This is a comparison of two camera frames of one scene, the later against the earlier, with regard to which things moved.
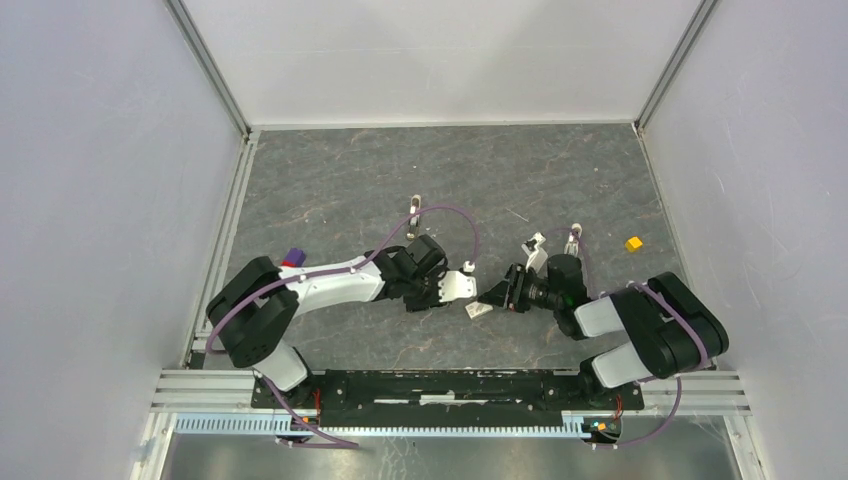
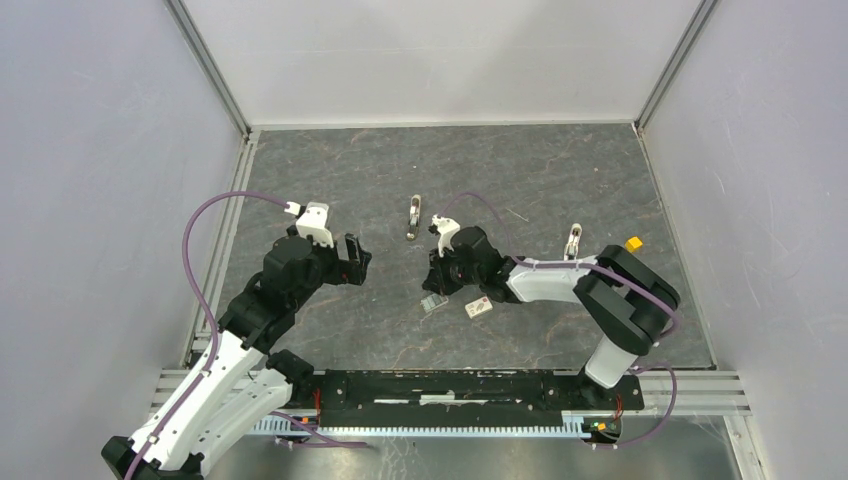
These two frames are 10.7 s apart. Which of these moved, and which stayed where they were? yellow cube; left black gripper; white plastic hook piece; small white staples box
Moved: left black gripper
Stayed: yellow cube; white plastic hook piece; small white staples box
